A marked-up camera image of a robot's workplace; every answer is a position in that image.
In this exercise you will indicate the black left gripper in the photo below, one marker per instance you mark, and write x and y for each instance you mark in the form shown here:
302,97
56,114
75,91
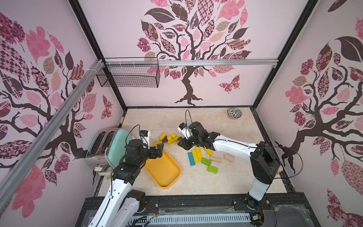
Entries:
153,149

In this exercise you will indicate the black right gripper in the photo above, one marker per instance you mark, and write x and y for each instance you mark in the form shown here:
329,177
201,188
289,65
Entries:
188,141

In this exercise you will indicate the yellow long block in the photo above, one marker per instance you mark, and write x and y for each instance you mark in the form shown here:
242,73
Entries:
195,156

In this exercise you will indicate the yellow rectangular block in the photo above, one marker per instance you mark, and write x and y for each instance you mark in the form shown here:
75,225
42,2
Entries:
162,136

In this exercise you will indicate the yellow cube block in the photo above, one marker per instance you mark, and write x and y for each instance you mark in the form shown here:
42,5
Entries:
173,140

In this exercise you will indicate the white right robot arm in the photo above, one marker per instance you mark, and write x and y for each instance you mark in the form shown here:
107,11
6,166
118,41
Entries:
264,161

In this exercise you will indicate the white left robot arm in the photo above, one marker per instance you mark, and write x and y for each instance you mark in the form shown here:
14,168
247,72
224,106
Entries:
121,202

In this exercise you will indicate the yellow flat block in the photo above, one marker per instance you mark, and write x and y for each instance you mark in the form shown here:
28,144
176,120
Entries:
157,143

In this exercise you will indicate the green block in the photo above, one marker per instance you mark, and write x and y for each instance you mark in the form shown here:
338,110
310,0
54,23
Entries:
206,162
213,169

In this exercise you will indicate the teal long block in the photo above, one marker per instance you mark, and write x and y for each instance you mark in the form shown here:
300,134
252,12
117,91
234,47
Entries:
191,158

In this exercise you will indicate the beige cylinder block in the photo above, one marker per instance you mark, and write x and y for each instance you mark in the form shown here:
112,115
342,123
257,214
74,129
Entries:
215,159

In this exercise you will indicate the green block lower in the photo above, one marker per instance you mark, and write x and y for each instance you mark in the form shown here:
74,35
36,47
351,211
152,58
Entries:
213,169

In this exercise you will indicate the mint green toaster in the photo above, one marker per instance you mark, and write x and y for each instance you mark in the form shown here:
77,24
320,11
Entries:
107,148

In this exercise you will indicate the yellow plastic tray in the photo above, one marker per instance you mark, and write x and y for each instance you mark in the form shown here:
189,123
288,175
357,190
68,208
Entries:
164,171

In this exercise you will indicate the beige wooden block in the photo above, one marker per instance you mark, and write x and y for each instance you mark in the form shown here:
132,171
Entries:
229,157

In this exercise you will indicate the patterned ceramic bowl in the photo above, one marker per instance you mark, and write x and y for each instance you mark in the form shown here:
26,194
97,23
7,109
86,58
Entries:
234,113

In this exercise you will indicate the white cable duct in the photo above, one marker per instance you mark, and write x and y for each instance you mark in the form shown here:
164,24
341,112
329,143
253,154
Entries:
189,219

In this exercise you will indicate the black wire basket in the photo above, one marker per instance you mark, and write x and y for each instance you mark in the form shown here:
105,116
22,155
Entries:
130,72

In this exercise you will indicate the aluminium frame rail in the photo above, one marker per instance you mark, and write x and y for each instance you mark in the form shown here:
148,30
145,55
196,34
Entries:
17,174

